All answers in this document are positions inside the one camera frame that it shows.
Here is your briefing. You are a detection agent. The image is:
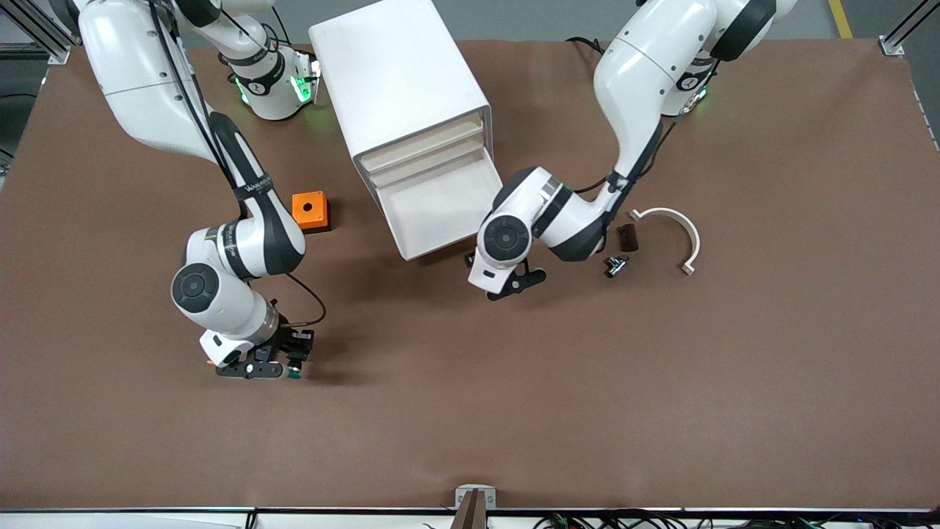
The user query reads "black right base cable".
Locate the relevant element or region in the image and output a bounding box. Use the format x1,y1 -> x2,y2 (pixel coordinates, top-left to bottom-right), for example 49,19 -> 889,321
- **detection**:
253,4 -> 294,46

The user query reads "grey metal table bracket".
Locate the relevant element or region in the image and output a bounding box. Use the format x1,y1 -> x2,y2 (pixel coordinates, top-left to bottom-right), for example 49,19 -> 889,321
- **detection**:
455,484 -> 498,510

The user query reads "orange button enclosure box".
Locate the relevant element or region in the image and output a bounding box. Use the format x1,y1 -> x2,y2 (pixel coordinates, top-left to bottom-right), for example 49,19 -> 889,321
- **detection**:
292,191 -> 332,235

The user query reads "white table edge rail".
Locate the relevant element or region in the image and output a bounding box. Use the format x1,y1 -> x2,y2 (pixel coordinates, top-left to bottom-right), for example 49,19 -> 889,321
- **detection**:
0,507 -> 940,529

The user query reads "white curved pipe clamp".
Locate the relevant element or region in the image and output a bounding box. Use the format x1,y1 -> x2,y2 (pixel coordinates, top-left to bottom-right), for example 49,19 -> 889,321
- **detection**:
629,206 -> 702,277

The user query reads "aluminium frame post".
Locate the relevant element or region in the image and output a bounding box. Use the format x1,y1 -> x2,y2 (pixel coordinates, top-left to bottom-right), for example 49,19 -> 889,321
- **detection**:
0,0 -> 83,66
878,0 -> 940,58

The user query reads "black left base cable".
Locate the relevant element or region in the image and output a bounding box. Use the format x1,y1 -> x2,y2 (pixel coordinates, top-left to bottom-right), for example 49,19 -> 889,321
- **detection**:
565,36 -> 612,58

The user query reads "white plastic drawer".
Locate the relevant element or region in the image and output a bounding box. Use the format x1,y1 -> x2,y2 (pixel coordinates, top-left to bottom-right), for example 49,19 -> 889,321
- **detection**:
361,116 -> 486,172
376,155 -> 505,262
366,137 -> 488,189

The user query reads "white drawer cabinet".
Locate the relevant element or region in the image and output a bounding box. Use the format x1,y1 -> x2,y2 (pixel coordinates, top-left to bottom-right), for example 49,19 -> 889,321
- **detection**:
308,0 -> 492,222

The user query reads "black cable bundle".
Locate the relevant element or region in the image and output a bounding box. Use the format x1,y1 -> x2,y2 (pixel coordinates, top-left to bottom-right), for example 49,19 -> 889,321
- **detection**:
422,510 -> 940,529

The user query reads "black base cable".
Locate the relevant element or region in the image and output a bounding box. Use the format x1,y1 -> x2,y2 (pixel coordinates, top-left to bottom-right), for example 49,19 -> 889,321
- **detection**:
565,36 -> 612,58
253,4 -> 294,46

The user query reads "brown grey camera strut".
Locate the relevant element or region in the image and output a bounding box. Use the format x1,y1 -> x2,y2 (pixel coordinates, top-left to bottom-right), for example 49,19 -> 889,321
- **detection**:
449,490 -> 489,529

